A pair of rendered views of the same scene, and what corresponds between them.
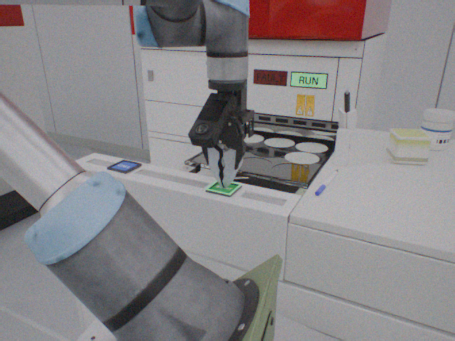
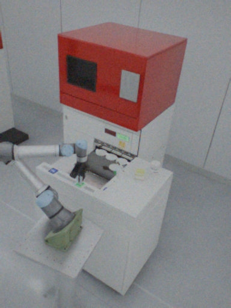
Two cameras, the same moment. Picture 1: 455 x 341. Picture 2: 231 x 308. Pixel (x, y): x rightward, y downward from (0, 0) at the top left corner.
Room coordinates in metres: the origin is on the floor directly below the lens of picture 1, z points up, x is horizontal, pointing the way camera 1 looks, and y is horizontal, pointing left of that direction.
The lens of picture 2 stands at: (-1.01, -0.32, 2.41)
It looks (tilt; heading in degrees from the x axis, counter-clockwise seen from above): 34 degrees down; 3
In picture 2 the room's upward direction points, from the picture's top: 5 degrees clockwise
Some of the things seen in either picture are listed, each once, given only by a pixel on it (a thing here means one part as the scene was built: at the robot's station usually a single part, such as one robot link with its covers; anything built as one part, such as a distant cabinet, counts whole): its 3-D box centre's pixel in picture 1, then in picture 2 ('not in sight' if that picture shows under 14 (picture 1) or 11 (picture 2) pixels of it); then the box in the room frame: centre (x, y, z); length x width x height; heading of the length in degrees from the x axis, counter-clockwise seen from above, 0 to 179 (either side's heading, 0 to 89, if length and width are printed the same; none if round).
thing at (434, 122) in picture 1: (435, 129); (154, 167); (0.93, -0.54, 1.01); 0.07 x 0.07 x 0.10
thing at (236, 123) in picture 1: (229, 111); (82, 166); (0.69, -0.01, 1.12); 0.09 x 0.08 x 0.12; 153
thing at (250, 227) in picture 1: (174, 206); (67, 184); (0.73, 0.12, 0.89); 0.55 x 0.09 x 0.14; 63
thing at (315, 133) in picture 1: (280, 139); (113, 154); (1.22, -0.19, 0.89); 0.44 x 0.02 x 0.10; 63
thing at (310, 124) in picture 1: (282, 120); (113, 147); (1.22, -0.19, 0.96); 0.44 x 0.01 x 0.02; 63
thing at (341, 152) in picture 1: (344, 134); (120, 169); (0.82, -0.27, 1.03); 0.06 x 0.04 x 0.13; 153
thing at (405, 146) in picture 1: (407, 146); (139, 174); (0.83, -0.43, 1.00); 0.07 x 0.07 x 0.07; 83
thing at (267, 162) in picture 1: (267, 153); (104, 162); (1.07, -0.13, 0.90); 0.34 x 0.34 x 0.01; 63
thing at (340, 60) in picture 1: (236, 97); (98, 135); (1.31, -0.04, 1.02); 0.82 x 0.03 x 0.40; 63
